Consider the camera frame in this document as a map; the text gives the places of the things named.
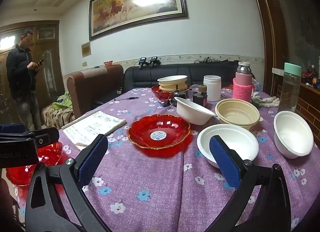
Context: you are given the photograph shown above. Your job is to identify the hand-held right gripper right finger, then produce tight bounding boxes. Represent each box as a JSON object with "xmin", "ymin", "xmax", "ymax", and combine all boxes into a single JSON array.
[{"xmin": 209, "ymin": 135, "xmax": 292, "ymax": 232}]

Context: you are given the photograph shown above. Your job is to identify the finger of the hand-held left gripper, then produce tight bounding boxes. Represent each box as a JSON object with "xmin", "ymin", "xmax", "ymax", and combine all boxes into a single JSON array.
[{"xmin": 0, "ymin": 124, "xmax": 60, "ymax": 149}]

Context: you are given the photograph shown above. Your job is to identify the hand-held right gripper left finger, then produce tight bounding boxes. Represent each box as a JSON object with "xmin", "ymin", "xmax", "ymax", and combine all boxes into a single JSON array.
[{"xmin": 25, "ymin": 134, "xmax": 109, "ymax": 232}]

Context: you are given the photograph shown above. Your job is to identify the red scalloped plate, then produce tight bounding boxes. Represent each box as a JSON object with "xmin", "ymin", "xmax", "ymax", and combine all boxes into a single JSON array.
[{"xmin": 5, "ymin": 141, "xmax": 63, "ymax": 187}]

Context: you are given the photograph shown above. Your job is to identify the white paper bowl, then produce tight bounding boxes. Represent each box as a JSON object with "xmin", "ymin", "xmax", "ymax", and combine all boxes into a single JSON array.
[
  {"xmin": 174, "ymin": 96, "xmax": 216, "ymax": 125},
  {"xmin": 273, "ymin": 110, "xmax": 314, "ymax": 160},
  {"xmin": 196, "ymin": 124, "xmax": 259, "ymax": 169}
]

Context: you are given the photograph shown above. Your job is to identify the red plate with round sticker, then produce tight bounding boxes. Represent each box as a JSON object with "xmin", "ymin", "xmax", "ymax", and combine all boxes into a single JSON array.
[{"xmin": 127, "ymin": 113, "xmax": 192, "ymax": 151}]

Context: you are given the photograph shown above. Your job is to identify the red plate under cream bowls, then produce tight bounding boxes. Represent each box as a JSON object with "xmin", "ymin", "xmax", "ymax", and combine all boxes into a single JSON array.
[{"xmin": 151, "ymin": 85, "xmax": 191, "ymax": 101}]

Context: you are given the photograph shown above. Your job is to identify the brown furry blanket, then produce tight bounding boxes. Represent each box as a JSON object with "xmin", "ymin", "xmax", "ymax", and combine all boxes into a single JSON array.
[{"xmin": 42, "ymin": 104, "xmax": 76, "ymax": 130}]

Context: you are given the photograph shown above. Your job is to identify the open paper notebook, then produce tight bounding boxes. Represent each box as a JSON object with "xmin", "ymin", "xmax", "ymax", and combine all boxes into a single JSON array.
[{"xmin": 61, "ymin": 110, "xmax": 128, "ymax": 147}]

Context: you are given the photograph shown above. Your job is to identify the green cloth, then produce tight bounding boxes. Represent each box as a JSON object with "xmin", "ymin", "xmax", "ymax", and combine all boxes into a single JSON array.
[{"xmin": 52, "ymin": 91, "xmax": 73, "ymax": 110}]

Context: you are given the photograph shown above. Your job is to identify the cream strainer bowl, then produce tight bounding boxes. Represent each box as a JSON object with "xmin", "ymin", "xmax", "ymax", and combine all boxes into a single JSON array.
[{"xmin": 215, "ymin": 98, "xmax": 264, "ymax": 131}]

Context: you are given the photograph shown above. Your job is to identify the purple floral tablecloth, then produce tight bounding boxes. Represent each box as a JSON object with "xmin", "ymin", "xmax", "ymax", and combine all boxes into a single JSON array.
[{"xmin": 10, "ymin": 85, "xmax": 320, "ymax": 232}]

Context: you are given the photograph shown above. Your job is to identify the dark jar with cork lid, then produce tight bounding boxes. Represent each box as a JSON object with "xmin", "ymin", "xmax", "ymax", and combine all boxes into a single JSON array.
[{"xmin": 192, "ymin": 84, "xmax": 208, "ymax": 106}]

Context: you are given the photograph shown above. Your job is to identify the brown upholstered chair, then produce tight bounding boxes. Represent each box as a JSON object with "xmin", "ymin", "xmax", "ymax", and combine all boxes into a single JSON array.
[{"xmin": 66, "ymin": 64, "xmax": 124, "ymax": 113}]

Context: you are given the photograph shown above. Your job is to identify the white work gloves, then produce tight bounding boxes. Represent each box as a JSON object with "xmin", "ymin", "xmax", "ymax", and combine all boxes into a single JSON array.
[{"xmin": 251, "ymin": 91, "xmax": 281, "ymax": 109}]

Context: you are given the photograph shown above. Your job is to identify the white plastic jar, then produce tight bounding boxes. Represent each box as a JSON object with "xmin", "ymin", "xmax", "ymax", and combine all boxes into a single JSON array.
[{"xmin": 203, "ymin": 75, "xmax": 222, "ymax": 102}]

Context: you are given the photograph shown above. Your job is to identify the carved wooden door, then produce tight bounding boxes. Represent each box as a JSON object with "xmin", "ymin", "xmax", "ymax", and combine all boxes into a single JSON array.
[{"xmin": 0, "ymin": 20, "xmax": 66, "ymax": 129}]

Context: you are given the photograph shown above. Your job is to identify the pink bottle with knitted sleeve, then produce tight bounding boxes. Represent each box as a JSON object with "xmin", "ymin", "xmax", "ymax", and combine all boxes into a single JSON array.
[{"xmin": 232, "ymin": 61, "xmax": 253, "ymax": 103}]

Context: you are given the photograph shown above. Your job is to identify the dark glass jar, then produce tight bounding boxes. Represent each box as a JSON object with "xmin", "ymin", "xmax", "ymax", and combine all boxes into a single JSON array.
[{"xmin": 172, "ymin": 90, "xmax": 187, "ymax": 107}]

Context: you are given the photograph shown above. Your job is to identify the clear bottle with mint lid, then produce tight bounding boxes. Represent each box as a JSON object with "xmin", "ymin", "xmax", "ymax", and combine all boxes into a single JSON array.
[{"xmin": 278, "ymin": 62, "xmax": 302, "ymax": 114}]

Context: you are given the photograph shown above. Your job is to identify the black leather sofa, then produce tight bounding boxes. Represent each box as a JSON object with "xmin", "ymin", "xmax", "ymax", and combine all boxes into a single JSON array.
[{"xmin": 123, "ymin": 63, "xmax": 251, "ymax": 90}]

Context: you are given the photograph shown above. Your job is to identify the framed horse painting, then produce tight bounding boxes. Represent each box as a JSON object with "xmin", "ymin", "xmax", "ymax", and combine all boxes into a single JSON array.
[{"xmin": 88, "ymin": 0, "xmax": 189, "ymax": 42}]

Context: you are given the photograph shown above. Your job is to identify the small framed wall picture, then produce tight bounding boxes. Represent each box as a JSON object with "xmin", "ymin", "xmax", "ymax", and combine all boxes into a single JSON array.
[{"xmin": 81, "ymin": 41, "xmax": 91, "ymax": 57}]

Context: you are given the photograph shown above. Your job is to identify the dark wooden door frame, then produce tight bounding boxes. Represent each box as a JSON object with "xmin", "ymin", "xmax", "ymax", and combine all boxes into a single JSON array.
[{"xmin": 246, "ymin": 0, "xmax": 288, "ymax": 93}]

